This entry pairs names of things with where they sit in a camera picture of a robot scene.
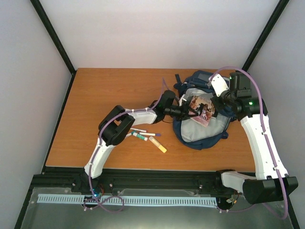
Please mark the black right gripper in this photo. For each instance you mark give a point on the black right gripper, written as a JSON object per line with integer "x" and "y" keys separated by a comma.
{"x": 218, "y": 105}

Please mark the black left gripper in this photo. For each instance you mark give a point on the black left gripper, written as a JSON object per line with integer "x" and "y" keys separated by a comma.
{"x": 185, "y": 112}

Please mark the pink illustrated paperback book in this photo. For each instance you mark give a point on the pink illustrated paperback book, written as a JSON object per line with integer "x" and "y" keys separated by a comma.
{"x": 201, "y": 110}

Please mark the navy blue student backpack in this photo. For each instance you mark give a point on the navy blue student backpack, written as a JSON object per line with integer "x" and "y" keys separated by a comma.
{"x": 189, "y": 132}

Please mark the green white glue stick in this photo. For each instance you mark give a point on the green white glue stick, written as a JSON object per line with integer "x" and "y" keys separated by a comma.
{"x": 137, "y": 135}

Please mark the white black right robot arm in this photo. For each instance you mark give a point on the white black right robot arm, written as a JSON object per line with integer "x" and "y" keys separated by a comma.
{"x": 271, "y": 181}

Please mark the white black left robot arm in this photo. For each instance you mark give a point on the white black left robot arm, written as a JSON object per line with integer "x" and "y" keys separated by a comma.
{"x": 117, "y": 123}

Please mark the yellow highlighter pen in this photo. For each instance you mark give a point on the yellow highlighter pen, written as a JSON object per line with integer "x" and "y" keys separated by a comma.
{"x": 157, "y": 144}

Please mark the red capped white marker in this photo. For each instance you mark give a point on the red capped white marker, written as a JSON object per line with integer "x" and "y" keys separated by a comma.
{"x": 139, "y": 130}

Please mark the purple capped white marker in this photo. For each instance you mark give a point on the purple capped white marker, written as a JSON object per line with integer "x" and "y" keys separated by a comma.
{"x": 149, "y": 134}

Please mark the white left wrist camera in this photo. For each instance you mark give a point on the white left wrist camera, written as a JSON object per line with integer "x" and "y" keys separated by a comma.
{"x": 182, "y": 100}

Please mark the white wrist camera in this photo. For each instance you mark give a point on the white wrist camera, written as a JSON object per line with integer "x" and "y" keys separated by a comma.
{"x": 218, "y": 83}
{"x": 182, "y": 100}

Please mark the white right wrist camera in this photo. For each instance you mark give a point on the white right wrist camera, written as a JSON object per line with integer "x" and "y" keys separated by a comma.
{"x": 218, "y": 83}

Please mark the light blue slotted cable duct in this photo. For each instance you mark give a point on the light blue slotted cable duct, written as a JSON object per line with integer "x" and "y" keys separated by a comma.
{"x": 133, "y": 201}

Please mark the black right frame post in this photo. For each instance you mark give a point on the black right frame post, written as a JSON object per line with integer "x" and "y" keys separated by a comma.
{"x": 274, "y": 17}

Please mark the black frame post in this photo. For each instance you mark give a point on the black frame post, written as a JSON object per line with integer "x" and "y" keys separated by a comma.
{"x": 53, "y": 35}
{"x": 274, "y": 17}

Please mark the black aluminium frame rail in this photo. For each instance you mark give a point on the black aluminium frame rail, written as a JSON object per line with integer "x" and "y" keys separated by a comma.
{"x": 112, "y": 180}

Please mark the black left frame post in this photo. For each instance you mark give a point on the black left frame post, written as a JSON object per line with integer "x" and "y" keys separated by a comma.
{"x": 53, "y": 35}

